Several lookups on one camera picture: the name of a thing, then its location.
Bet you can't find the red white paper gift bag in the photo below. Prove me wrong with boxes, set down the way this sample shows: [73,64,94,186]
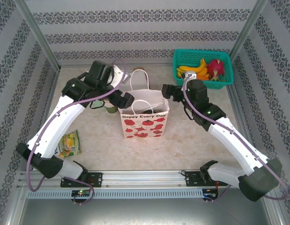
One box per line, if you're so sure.
[118,69,171,139]

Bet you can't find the yellow banana bunch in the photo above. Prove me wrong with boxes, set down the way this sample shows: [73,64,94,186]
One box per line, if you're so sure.
[177,58,209,79]

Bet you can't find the pink dragon fruit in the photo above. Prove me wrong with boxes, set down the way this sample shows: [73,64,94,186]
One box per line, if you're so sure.
[206,59,226,82]

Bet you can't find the teal plastic basket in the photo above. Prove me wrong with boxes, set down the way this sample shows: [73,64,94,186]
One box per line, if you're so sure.
[172,48,234,91]

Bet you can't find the green yellow snack packet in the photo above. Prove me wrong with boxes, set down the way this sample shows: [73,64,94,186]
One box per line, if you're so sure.
[55,129,82,158]

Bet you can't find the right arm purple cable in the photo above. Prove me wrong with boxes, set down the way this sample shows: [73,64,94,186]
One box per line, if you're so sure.
[183,76,288,202]

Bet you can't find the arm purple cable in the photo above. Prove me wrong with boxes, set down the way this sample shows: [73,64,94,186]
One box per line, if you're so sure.
[26,58,129,206]
[183,76,288,202]

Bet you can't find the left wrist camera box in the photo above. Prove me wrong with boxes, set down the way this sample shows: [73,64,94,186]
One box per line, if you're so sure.
[111,65,131,89]

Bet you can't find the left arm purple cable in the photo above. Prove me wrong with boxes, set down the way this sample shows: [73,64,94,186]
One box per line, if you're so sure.
[26,58,129,206]

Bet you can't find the aluminium table edge rail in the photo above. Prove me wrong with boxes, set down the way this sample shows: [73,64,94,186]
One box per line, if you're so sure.
[60,62,175,68]

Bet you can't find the aluminium mounting rail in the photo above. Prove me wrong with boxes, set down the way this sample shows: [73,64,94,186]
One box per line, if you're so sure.
[17,170,274,188]

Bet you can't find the aluminium frame post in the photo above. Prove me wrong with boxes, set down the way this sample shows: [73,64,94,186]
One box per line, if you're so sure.
[228,0,269,61]
[12,0,61,71]

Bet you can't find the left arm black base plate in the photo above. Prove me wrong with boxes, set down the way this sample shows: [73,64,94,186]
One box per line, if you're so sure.
[60,172,103,188]

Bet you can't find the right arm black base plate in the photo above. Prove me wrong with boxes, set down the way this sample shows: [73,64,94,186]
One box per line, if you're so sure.
[184,170,229,187]

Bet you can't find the grey slotted cable duct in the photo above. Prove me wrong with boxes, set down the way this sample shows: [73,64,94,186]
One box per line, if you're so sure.
[26,189,204,199]

